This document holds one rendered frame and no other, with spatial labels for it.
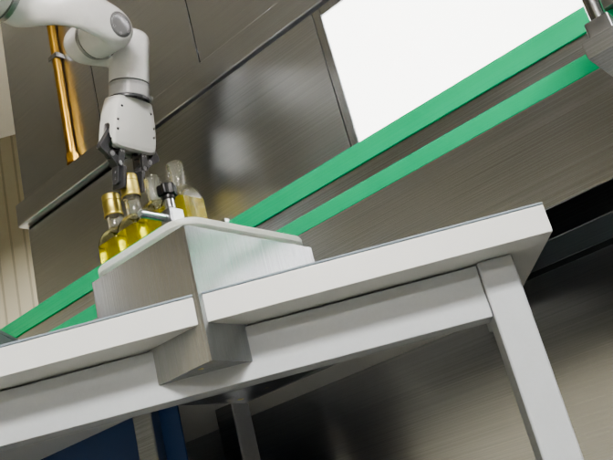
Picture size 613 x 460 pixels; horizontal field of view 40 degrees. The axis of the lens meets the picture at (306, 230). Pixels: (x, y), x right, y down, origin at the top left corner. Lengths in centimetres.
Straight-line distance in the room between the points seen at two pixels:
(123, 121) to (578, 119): 86
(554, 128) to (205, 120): 81
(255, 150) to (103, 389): 68
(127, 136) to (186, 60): 27
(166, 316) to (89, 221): 102
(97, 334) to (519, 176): 51
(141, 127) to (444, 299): 82
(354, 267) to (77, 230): 113
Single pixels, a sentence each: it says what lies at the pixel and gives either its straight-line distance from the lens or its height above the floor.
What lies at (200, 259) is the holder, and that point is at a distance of 93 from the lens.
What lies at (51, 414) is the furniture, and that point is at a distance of 98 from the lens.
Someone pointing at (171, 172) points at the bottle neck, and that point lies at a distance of 147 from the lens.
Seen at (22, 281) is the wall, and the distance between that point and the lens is 436.
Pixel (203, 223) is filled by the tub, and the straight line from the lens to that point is 96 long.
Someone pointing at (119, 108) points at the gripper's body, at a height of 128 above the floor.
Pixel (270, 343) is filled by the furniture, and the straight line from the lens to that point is 93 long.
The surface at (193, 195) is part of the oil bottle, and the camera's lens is 144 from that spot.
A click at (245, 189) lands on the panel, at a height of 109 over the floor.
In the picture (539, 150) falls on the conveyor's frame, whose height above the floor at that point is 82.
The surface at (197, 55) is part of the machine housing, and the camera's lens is 175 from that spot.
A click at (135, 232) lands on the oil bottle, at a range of 149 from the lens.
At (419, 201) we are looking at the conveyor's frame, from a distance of 107.
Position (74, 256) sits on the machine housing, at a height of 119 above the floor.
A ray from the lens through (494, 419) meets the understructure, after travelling 124.
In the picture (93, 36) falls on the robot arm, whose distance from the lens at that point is 156.
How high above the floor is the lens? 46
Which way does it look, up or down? 21 degrees up
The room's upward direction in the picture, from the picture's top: 15 degrees counter-clockwise
